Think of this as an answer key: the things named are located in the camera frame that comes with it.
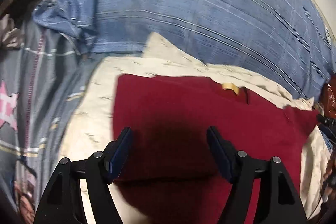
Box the dark red sweater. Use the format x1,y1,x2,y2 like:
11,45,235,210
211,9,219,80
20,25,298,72
112,75,317,223

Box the person's right hand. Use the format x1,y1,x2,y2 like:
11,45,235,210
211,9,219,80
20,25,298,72
321,150,335,203

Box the dark red plastic bag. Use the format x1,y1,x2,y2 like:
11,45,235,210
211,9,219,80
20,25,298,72
320,77,336,118

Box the phone with face photo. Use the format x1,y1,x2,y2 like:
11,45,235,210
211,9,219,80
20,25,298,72
14,160,37,224

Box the cream floral pillow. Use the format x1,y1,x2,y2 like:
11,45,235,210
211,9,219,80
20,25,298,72
59,33,330,223

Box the grey star patterned bedsheet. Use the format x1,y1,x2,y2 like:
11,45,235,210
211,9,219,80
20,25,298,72
1,22,102,214

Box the pinkish grey crumpled cloth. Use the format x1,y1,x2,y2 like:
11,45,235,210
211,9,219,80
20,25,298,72
0,14,24,50

